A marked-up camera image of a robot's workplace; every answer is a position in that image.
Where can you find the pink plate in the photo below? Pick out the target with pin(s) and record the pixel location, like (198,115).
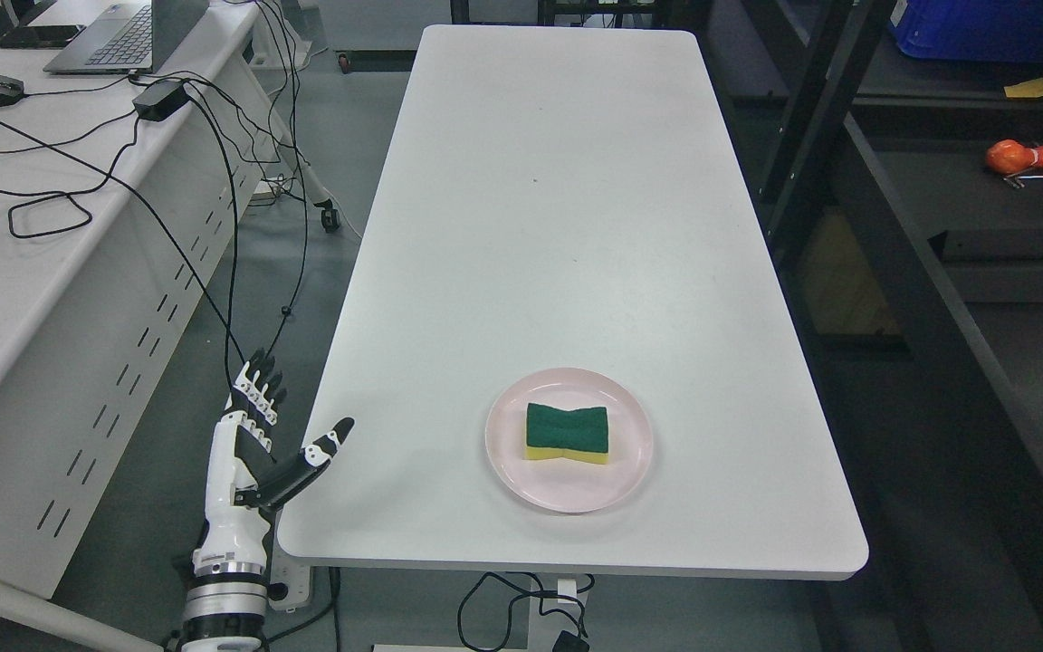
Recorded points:
(561,485)

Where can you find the orange toy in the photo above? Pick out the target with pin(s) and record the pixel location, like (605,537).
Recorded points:
(1009,157)

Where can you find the grey laptop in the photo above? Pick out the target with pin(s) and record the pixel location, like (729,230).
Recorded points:
(129,37)

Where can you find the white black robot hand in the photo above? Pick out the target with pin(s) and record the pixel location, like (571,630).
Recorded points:
(245,485)

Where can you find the black metal shelf rack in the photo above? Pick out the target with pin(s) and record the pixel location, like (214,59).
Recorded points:
(916,276)

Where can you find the blue plastic bin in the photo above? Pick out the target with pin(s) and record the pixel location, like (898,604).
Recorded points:
(969,31)

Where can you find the white table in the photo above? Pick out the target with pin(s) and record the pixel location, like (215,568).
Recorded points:
(569,198)

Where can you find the white side desk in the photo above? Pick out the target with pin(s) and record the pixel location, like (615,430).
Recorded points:
(110,228)

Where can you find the white power strip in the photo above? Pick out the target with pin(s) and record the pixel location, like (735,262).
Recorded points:
(290,585)

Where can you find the green yellow sponge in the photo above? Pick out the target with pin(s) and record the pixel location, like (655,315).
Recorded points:
(581,434)

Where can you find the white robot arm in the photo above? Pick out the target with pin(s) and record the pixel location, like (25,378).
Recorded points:
(224,608)

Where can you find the black power adapter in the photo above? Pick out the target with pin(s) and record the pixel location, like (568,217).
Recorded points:
(160,100)

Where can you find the black smartphone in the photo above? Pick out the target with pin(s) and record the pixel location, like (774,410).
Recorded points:
(40,36)

